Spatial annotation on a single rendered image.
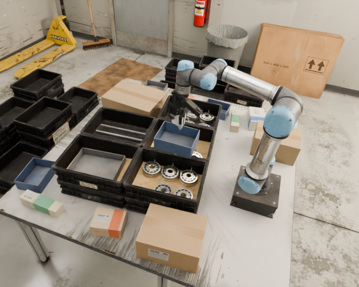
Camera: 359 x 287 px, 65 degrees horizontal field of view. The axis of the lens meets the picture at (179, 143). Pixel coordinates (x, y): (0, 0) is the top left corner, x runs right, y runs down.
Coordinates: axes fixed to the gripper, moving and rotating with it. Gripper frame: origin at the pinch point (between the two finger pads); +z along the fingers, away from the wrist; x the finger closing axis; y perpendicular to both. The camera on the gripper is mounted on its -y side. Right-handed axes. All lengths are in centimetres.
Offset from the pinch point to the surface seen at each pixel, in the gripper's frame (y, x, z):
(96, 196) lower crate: 35, 30, 40
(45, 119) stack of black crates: 137, -42, 57
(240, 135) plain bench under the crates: -28, -66, 33
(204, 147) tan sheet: -9.2, -25.8, 25.7
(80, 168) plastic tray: 51, 22, 32
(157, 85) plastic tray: 58, -102, 27
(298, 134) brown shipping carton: -65, -62, 18
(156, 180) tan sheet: 7.3, 12.1, 30.8
